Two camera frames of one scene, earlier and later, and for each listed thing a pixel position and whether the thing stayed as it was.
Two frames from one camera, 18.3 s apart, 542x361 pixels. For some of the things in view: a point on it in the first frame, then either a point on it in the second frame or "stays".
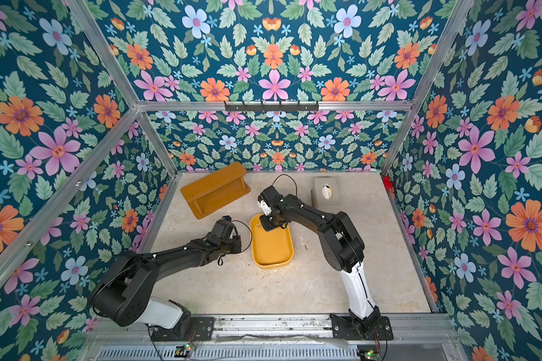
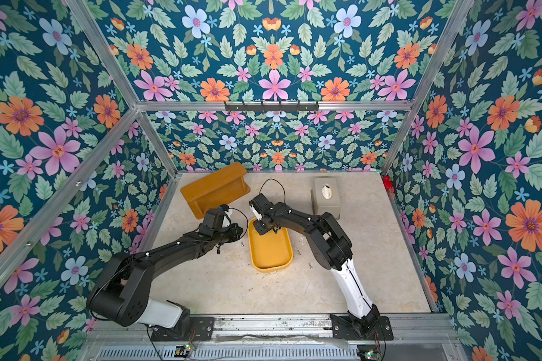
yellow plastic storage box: [271, 247] stays
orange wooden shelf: [211, 192] stays
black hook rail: [272, 107] stays
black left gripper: [236, 239] → [235, 234]
